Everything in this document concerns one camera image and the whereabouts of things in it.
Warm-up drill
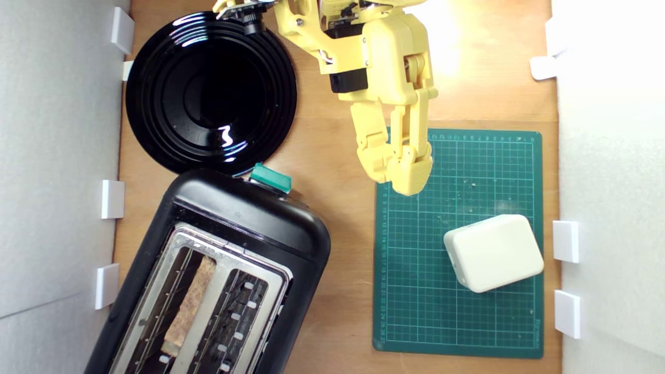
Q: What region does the brown bread slice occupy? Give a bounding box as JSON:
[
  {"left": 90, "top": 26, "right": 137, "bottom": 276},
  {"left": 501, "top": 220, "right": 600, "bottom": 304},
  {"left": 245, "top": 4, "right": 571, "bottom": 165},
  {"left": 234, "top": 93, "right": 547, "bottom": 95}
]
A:
[{"left": 161, "top": 255, "right": 217, "bottom": 357}]

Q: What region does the green toaster lever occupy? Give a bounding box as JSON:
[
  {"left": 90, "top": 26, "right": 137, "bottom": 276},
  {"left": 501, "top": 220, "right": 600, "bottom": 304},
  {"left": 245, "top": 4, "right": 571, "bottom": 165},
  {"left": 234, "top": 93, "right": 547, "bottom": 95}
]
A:
[{"left": 248, "top": 163, "right": 292, "bottom": 194}]

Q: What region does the black two-slot toaster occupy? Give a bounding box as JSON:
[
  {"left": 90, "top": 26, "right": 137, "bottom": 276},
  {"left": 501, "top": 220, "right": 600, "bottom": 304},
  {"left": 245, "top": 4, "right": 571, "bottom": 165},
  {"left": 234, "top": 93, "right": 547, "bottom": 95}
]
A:
[{"left": 85, "top": 167, "right": 331, "bottom": 374}]

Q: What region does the green cutting mat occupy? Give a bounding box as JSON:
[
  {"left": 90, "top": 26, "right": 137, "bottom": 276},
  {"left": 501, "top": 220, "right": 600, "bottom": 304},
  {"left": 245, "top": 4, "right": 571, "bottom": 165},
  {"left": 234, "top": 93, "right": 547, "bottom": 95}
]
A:
[{"left": 373, "top": 127, "right": 544, "bottom": 359}]

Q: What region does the white rounded block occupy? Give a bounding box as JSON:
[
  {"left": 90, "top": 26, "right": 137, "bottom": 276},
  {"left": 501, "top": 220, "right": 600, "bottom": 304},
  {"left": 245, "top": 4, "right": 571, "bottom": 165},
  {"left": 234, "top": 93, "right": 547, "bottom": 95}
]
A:
[{"left": 443, "top": 214, "right": 545, "bottom": 293}]

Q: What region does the black round plate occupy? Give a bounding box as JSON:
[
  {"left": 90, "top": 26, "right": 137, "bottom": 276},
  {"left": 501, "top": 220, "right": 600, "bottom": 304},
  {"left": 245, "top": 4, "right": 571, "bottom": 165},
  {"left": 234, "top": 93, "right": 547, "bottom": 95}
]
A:
[{"left": 126, "top": 11, "right": 298, "bottom": 176}]

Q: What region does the yellow-mounted wrist camera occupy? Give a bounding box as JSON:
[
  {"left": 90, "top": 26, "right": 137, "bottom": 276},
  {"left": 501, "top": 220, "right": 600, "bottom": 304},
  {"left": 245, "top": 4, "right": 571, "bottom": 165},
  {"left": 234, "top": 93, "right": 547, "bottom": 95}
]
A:
[{"left": 213, "top": 0, "right": 276, "bottom": 36}]

